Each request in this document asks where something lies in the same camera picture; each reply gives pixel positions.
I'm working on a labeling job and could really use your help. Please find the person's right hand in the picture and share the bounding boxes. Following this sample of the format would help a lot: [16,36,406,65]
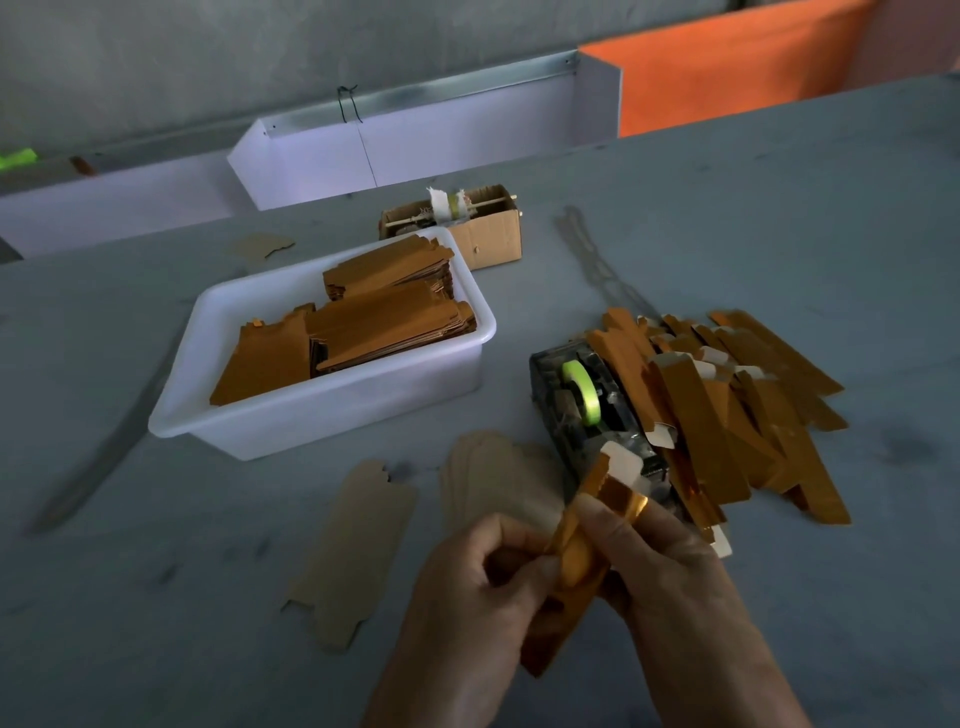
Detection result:
[574,492,797,728]

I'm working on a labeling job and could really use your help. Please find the white plastic bin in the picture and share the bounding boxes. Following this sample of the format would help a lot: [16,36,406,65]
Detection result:
[147,228,498,461]

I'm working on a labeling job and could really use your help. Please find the gold cartons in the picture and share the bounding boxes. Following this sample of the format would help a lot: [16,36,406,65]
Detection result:
[210,235,477,407]

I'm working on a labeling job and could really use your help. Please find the black tape dispenser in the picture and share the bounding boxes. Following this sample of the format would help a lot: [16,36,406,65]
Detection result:
[528,342,677,504]

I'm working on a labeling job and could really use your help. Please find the pile of beige blanks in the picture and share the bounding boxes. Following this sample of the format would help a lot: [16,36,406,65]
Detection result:
[439,432,572,537]

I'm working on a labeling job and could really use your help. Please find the green tape roll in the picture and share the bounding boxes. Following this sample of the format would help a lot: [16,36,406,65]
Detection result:
[561,358,600,428]

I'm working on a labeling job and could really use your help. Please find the orange tray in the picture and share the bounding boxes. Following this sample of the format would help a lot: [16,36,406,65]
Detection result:
[582,0,960,138]

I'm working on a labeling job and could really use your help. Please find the small cardboard box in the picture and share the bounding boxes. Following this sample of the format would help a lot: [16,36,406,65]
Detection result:
[378,184,525,272]

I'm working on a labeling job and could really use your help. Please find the gold carton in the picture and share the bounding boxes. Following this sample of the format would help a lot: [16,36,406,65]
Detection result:
[520,450,651,678]

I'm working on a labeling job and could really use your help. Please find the carton blank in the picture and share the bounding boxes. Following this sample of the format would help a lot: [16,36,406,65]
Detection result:
[285,457,422,651]

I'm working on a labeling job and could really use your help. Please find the long white tray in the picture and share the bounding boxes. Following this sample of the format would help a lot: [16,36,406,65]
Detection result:
[226,51,623,212]
[0,150,257,260]

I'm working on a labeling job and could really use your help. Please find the person's left hand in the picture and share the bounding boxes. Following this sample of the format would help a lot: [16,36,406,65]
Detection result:
[382,514,564,728]

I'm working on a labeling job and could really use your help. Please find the pile of gold boxes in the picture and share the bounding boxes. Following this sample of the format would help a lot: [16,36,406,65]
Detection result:
[585,307,852,561]

